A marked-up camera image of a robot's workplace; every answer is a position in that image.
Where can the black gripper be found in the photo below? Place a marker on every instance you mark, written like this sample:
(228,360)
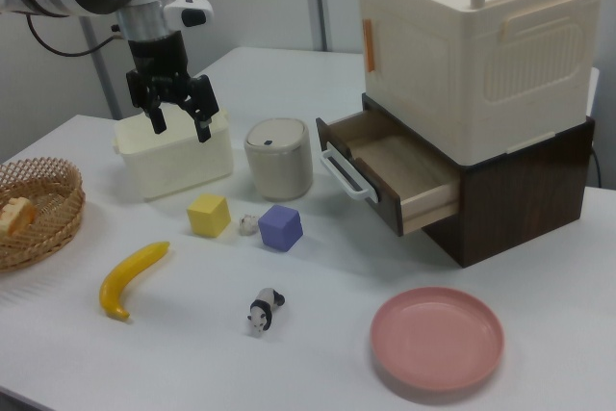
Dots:
(156,62)

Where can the panda toy figure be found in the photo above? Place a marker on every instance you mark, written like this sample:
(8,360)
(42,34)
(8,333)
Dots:
(264,307)

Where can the yellow toy banana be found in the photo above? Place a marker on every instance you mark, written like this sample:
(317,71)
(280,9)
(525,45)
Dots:
(125,276)

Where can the toy cake slice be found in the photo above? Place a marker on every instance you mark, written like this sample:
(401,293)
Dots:
(17,218)

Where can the dark brown drawer cabinet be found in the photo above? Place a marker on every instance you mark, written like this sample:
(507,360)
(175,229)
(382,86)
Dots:
(520,199)

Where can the cream plastic open container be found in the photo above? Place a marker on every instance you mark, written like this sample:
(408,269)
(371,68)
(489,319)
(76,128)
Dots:
(178,165)

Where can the yellow cube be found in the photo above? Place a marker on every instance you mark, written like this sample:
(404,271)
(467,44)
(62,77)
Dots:
(207,216)

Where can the small beige lidded bin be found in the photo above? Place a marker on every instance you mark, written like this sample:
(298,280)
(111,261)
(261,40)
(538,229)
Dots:
(279,165)

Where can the small white crumpled stone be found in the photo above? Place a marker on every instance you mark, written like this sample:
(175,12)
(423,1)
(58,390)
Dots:
(248,224)

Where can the woven wicker basket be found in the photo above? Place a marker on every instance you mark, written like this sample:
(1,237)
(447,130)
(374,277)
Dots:
(53,189)

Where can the purple cube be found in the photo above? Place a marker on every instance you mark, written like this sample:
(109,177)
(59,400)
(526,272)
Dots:
(279,230)

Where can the pink plate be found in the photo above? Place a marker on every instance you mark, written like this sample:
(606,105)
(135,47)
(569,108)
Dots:
(435,339)

